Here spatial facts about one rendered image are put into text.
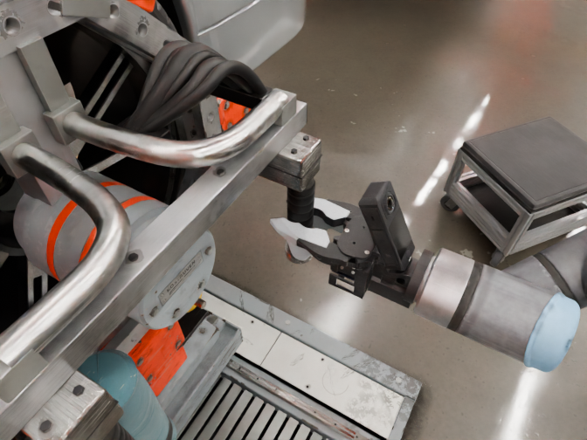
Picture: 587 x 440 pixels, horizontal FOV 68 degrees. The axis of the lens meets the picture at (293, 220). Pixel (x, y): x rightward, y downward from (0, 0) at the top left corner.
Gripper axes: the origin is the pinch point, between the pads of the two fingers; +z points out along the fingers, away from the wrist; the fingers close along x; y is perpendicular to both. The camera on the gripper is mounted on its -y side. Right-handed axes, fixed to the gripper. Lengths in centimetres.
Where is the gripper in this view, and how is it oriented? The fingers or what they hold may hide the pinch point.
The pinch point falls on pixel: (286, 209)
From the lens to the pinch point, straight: 59.7
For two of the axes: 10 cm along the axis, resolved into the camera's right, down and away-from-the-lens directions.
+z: -8.7, -3.7, 3.3
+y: 0.0, 6.7, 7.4
